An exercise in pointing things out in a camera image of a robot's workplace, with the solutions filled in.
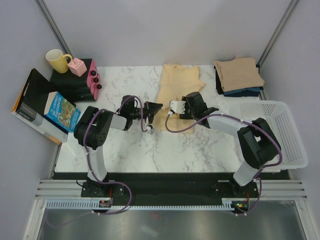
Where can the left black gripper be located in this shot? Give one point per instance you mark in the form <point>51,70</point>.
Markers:
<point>151,109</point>

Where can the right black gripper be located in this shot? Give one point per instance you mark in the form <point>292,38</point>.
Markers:
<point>186,115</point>

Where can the cream yellow t shirt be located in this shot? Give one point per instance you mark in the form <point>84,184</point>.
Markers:
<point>176,82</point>

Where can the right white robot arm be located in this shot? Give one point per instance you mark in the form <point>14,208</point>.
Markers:
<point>259,146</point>

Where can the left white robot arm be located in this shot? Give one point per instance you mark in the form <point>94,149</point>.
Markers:
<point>93,127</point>

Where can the folded black t shirt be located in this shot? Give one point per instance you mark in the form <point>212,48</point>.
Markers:
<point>218,84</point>

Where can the folded tan t shirt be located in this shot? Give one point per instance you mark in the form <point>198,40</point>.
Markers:
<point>239,73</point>

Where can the black and pink box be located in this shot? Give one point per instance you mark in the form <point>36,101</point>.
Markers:
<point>75,88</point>

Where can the white plastic basket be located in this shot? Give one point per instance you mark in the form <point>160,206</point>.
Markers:
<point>278,115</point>

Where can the pink cube block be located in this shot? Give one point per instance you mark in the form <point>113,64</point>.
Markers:
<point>77,67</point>

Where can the blue paperback book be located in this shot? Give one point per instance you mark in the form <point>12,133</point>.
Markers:
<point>61,111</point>

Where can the yellow mug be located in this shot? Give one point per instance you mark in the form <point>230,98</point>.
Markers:
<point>58,60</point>

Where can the black orange file folder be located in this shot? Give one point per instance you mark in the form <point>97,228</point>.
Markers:
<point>30,107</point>

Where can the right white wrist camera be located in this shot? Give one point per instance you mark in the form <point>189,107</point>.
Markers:
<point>177,107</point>

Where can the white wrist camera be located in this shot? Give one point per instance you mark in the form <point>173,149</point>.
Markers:
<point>150,129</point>
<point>177,107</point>

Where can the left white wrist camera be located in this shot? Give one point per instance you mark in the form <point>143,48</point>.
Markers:
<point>150,129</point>

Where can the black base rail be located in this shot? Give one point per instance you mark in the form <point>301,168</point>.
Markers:
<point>166,188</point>

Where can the white cable duct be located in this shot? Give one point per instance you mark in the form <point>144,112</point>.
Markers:
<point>104,205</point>

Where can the left aluminium frame post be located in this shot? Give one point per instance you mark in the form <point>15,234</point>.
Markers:
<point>53,25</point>

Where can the aluminium frame post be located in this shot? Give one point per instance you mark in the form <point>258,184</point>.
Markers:
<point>278,30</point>
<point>53,25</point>

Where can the right aluminium frame post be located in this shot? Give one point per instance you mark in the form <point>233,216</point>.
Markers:
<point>278,30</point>

